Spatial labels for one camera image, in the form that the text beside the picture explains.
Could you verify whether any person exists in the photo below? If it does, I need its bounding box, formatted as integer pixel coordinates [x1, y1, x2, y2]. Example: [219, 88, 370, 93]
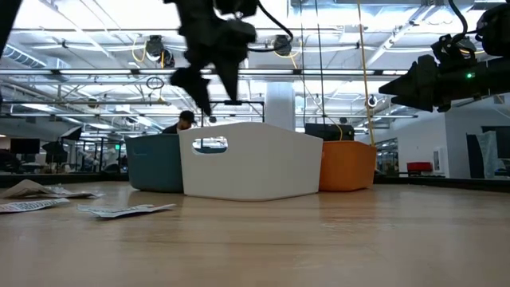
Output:
[162, 110, 198, 135]

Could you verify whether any red box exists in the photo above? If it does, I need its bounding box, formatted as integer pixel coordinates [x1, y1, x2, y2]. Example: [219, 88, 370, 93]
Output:
[406, 161, 434, 173]

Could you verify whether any black hanging cable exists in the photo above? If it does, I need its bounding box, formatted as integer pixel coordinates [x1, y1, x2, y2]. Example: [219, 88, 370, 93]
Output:
[314, 0, 326, 125]

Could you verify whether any black softbox lamp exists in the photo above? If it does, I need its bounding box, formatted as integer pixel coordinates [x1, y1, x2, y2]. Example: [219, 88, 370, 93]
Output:
[59, 126, 84, 142]

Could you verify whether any black ceiling cord reel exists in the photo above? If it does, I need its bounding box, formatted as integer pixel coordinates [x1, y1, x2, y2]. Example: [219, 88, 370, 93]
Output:
[143, 34, 176, 69]
[272, 34, 295, 57]

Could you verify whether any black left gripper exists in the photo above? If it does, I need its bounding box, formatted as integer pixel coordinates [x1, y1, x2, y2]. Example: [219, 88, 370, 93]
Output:
[170, 0, 258, 116]

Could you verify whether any yellow hanging cable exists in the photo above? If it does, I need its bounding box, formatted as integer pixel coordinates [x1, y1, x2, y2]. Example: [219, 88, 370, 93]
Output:
[356, 0, 378, 147]

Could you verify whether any teal plastic bin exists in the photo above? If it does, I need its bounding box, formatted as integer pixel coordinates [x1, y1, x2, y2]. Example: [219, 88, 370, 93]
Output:
[124, 133, 185, 195]

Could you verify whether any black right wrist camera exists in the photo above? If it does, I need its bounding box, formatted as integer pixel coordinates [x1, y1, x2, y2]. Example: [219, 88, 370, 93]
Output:
[431, 33, 478, 67]

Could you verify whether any white plastic bin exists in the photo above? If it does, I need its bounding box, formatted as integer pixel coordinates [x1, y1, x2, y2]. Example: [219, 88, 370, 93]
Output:
[178, 121, 324, 202]

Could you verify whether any black left wrist camera cable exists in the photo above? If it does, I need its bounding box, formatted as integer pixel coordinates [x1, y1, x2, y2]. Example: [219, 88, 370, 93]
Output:
[246, 0, 295, 53]

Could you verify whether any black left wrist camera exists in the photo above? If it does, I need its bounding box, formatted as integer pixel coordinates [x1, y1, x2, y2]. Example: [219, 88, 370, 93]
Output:
[214, 0, 260, 19]

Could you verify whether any dark computer monitor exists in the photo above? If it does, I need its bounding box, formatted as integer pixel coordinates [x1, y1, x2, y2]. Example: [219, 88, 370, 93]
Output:
[10, 138, 41, 156]

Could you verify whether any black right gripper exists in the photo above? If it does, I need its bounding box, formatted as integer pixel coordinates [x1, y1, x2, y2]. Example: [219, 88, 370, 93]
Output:
[378, 54, 510, 113]

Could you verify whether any orange plastic bin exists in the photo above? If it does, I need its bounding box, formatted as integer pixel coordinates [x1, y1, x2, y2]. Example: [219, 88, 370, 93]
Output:
[318, 140, 378, 193]

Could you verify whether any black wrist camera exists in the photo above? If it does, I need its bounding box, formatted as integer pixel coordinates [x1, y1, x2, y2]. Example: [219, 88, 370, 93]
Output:
[431, 33, 478, 67]
[214, 0, 260, 19]

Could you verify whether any black partition panel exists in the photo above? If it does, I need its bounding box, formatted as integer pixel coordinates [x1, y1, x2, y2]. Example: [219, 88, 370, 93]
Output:
[465, 126, 510, 180]

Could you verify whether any red and white packet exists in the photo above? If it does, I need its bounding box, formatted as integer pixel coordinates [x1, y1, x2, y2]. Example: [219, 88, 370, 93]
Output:
[76, 203, 176, 219]
[0, 198, 71, 215]

